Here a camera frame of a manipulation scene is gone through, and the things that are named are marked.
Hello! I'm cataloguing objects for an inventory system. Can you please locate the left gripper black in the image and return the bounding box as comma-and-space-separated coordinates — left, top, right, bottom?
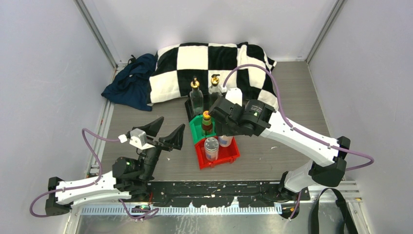
135, 117, 185, 180

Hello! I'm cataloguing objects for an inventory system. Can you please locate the silver-lid spice jar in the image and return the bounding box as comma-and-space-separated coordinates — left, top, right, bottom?
218, 135, 233, 147
204, 137, 220, 161

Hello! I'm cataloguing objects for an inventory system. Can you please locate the yellow-capped sauce bottle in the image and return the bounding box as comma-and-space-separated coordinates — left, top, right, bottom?
201, 111, 213, 136

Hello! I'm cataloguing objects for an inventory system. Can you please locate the gold-top oil bottle brown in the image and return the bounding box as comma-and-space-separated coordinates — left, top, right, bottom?
208, 74, 222, 107

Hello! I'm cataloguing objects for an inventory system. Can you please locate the gold-top clear glass bottle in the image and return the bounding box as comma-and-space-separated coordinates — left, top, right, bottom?
189, 76, 204, 115

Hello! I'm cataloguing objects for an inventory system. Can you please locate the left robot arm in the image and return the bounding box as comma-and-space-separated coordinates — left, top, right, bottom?
45, 117, 185, 216

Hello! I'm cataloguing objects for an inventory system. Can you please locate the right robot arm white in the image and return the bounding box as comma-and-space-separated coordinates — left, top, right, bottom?
209, 97, 346, 200

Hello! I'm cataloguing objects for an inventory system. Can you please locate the black plastic bin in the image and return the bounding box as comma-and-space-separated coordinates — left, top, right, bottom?
184, 94, 210, 122

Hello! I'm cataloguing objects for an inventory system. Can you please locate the green plastic bin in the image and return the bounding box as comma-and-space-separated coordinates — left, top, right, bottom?
189, 115, 216, 144

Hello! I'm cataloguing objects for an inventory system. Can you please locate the red plastic bin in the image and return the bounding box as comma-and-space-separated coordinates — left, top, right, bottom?
194, 138, 240, 170

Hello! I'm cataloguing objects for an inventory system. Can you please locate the black white checkered blanket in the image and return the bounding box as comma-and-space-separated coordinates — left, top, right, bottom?
146, 42, 279, 109

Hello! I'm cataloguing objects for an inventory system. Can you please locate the dark blue cloth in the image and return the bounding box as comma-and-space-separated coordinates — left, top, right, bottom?
101, 54, 156, 112

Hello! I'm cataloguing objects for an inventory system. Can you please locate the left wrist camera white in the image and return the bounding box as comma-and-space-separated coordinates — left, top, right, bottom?
118, 128, 155, 150

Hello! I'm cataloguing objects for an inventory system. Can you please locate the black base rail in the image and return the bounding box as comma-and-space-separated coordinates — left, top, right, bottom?
143, 180, 298, 208

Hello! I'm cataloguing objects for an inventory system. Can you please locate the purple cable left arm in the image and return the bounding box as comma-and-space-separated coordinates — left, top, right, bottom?
29, 128, 160, 221

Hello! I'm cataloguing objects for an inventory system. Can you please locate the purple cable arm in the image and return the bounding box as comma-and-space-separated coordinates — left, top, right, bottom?
29, 128, 160, 221
223, 64, 375, 220

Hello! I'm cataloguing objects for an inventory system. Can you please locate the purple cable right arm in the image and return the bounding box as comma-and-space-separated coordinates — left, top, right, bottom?
223, 64, 375, 220

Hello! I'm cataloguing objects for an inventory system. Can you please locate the black strap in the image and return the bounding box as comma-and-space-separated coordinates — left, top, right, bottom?
310, 188, 359, 234

